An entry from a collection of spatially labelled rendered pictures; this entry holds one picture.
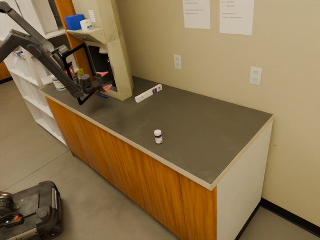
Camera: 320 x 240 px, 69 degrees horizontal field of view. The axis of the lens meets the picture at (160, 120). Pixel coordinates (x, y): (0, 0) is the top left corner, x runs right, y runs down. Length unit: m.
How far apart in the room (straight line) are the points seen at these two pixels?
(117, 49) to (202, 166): 1.07
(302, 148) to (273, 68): 0.54
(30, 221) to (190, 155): 1.51
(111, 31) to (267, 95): 1.13
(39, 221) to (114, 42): 1.49
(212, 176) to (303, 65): 0.76
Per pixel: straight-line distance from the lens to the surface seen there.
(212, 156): 1.26
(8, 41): 1.40
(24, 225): 2.30
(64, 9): 2.02
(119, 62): 1.83
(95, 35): 1.70
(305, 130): 1.64
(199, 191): 1.28
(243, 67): 1.60
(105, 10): 1.75
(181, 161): 1.24
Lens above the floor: 1.80
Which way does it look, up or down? 33 degrees down
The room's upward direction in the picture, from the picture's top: 9 degrees counter-clockwise
